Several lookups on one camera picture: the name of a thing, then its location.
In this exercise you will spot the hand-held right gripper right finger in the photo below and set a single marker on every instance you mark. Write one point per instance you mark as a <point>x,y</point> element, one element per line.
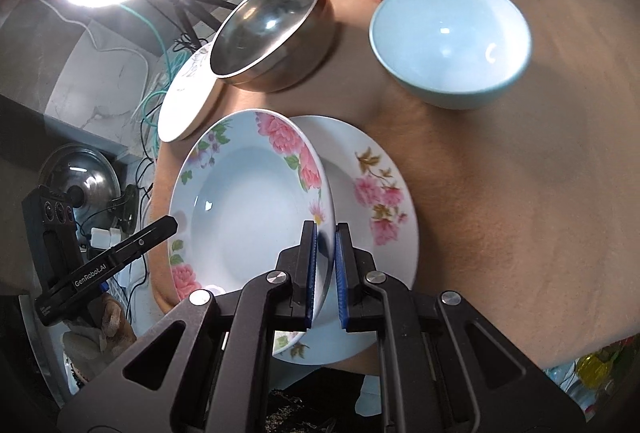
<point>342,283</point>

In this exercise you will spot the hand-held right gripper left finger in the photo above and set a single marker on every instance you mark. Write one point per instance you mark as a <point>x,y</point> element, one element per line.
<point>312,283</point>

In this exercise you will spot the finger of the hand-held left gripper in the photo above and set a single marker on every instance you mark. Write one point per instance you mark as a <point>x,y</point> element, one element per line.
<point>145,240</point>

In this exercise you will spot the floral plate with brown leaves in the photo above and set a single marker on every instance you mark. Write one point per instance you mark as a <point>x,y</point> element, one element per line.
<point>370,193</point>

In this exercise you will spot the floral plate with green leaves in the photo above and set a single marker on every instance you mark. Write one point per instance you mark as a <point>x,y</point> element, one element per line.
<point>240,213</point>

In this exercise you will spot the white plate with grey print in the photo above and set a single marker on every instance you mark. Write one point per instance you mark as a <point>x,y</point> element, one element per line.
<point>185,103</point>

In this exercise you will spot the light blue ceramic bowl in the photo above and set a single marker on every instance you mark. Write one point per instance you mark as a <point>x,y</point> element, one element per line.
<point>450,38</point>

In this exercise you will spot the person's left hand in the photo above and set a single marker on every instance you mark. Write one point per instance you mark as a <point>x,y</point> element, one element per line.
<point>117,323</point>

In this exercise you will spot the white power adapter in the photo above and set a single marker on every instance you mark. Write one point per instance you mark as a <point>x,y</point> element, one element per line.
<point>105,238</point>

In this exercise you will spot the steel pot lid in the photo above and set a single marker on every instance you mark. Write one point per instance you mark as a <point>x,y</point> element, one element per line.
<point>85,168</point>

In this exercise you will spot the stainless steel bowl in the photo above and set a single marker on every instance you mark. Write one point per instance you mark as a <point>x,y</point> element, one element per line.
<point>280,63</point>

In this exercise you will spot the black tripod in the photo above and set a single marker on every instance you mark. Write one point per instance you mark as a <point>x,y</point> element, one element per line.
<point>187,13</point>

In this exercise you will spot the yellow plastic packet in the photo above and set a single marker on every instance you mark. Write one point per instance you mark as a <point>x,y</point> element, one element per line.
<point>595,365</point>

